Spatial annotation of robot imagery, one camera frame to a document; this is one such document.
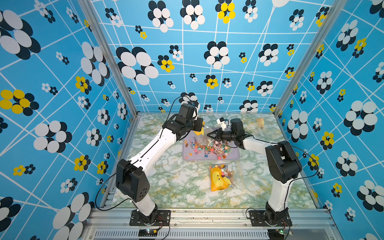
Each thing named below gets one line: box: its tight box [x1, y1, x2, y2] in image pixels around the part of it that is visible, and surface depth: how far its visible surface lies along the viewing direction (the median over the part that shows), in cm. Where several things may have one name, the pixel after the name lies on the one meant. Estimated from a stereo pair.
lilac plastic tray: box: [182, 127, 240, 161], surface depth 98 cm
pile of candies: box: [189, 137, 232, 160], surface depth 99 cm
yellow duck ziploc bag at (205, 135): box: [193, 121, 216, 145], surface depth 91 cm
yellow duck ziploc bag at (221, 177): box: [209, 163, 242, 192], surface depth 86 cm
